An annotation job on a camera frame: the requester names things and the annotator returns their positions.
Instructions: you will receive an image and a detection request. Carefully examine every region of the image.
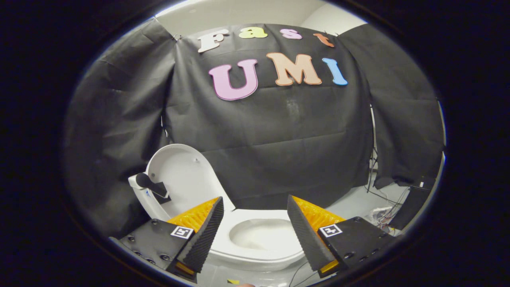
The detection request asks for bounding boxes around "tangle of floor cables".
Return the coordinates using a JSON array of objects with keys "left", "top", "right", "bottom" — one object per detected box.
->
[{"left": 289, "top": 159, "right": 415, "bottom": 287}]

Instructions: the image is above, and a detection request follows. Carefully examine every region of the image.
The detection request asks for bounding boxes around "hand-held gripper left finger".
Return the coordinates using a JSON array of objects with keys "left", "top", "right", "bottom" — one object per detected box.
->
[{"left": 119, "top": 196, "right": 224, "bottom": 280}]

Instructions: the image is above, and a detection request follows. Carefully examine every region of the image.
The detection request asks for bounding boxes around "white toilet lid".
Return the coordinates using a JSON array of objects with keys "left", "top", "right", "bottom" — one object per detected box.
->
[{"left": 145, "top": 143, "right": 236, "bottom": 219}]

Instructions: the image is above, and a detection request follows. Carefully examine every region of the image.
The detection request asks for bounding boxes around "black backdrop cloth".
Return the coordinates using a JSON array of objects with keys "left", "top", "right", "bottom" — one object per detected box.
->
[{"left": 64, "top": 18, "right": 446, "bottom": 240}]

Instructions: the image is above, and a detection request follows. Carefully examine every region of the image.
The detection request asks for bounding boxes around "thin metal stand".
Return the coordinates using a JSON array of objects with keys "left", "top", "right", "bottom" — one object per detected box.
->
[{"left": 367, "top": 104, "right": 378, "bottom": 193}]

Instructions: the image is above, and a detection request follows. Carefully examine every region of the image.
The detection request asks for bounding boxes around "black rounded block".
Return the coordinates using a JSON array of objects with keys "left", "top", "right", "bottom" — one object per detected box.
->
[{"left": 135, "top": 172, "right": 172, "bottom": 204}]

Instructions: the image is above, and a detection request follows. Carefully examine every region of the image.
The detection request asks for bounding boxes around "white ceramic toilet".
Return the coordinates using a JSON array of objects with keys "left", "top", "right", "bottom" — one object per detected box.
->
[{"left": 128, "top": 173, "right": 308, "bottom": 273}]

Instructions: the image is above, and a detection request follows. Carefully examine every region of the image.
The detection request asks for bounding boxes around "white toilet seat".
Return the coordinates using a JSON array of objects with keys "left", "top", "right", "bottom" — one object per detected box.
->
[{"left": 207, "top": 208, "right": 308, "bottom": 264}]

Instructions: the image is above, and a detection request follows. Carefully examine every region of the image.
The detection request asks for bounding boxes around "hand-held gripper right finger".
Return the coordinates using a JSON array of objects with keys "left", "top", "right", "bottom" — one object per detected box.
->
[{"left": 286, "top": 195, "right": 394, "bottom": 279}]

